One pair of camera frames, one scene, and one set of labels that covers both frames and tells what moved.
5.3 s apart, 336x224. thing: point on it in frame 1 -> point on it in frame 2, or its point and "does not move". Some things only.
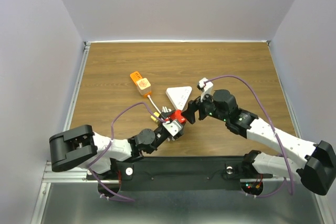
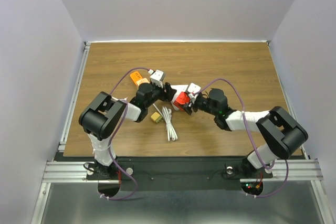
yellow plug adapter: (156, 114) does not move
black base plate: (179, 173) does not move
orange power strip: (135, 75) does not move
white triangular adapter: (206, 86) -> (193, 89)
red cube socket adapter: (177, 116) -> (181, 100)
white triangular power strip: (179, 95) does not move
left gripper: (165, 114) -> (166, 96)
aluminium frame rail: (71, 175) does not move
